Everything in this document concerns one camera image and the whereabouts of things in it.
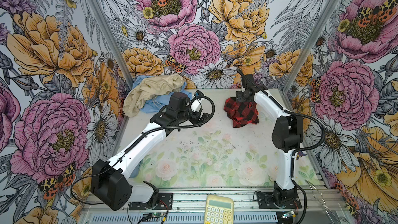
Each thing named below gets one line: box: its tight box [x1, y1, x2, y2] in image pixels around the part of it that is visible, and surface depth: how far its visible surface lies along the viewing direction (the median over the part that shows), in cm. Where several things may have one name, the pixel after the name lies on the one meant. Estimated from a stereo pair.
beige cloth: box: [122, 73, 185, 118], surface depth 110 cm
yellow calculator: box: [203, 194, 235, 224], surface depth 72 cm
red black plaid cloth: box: [223, 96, 260, 129], surface depth 98 cm
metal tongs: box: [304, 179, 339, 224], surface depth 76 cm
